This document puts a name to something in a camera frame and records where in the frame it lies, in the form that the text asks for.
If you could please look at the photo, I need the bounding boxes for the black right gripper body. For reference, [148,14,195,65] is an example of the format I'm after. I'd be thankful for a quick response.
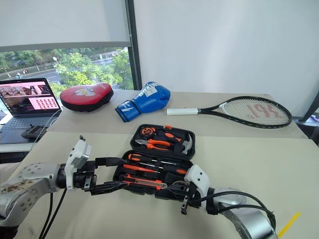
[179,181,203,216]

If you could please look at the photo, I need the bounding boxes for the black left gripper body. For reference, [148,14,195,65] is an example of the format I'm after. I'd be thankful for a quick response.
[73,160,98,192]

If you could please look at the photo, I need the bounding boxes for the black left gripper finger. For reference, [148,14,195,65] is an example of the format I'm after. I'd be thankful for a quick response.
[94,156,128,168]
[90,181,128,196]

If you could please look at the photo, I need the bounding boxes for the thick-handled orange black screwdriver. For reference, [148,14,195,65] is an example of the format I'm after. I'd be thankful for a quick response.
[142,161,188,176]

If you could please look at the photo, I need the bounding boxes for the long thin-shaft screwdriver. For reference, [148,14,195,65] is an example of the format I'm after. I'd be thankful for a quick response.
[127,153,178,166]

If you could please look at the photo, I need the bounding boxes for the orange black utility knife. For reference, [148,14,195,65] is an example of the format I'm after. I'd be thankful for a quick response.
[119,173,168,190]

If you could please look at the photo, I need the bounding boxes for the black tool case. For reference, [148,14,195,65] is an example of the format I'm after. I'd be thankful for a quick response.
[112,124,196,200]

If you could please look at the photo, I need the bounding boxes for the claw hammer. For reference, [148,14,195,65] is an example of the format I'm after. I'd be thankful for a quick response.
[159,129,194,155]

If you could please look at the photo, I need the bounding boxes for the orange black tape measure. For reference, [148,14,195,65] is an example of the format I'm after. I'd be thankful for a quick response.
[139,126,156,138]

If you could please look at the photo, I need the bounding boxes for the black handheld controller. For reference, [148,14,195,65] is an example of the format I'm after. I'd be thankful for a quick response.
[20,124,48,140]

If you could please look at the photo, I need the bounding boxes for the red boxing focus pad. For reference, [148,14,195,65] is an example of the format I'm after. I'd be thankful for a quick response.
[59,82,115,114]

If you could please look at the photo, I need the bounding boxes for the black white tennis racket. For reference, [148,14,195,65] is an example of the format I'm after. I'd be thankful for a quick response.
[166,96,293,129]

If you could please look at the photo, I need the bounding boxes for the blue boxing glove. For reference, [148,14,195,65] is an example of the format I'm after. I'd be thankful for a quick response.
[114,81,171,123]

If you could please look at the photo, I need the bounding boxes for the open laptop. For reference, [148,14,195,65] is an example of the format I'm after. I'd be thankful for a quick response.
[0,77,63,130]

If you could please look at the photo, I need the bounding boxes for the yellow tape strip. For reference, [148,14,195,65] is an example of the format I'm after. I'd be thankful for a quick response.
[277,212,302,239]

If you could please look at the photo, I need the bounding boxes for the white roller blind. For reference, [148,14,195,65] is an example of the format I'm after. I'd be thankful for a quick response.
[0,0,132,53]

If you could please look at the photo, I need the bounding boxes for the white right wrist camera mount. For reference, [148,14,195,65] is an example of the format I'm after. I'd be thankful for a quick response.
[185,164,211,208]

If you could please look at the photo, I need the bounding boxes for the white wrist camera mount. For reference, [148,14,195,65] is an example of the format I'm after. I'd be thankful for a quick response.
[185,164,211,208]
[64,135,93,191]

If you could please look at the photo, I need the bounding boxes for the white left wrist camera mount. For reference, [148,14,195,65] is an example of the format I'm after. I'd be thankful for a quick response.
[64,135,93,191]

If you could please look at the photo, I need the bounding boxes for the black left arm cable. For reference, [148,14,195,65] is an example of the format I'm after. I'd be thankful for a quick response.
[38,188,68,239]

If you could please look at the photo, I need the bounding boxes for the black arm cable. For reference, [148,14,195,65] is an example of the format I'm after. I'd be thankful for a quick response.
[38,188,68,239]
[198,190,277,230]

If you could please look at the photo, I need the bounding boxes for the orange handled pliers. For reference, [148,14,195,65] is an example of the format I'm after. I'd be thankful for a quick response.
[135,139,171,151]

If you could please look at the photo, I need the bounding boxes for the white cable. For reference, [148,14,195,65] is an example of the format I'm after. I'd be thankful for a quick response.
[31,109,63,150]

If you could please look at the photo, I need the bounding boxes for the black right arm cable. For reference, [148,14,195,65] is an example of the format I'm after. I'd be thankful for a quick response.
[198,190,277,230]

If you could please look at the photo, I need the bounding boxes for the black window frame post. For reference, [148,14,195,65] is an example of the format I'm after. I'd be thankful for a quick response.
[125,0,143,91]

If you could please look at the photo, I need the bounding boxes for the black metal frame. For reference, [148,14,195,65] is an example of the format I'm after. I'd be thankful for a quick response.
[300,85,319,123]

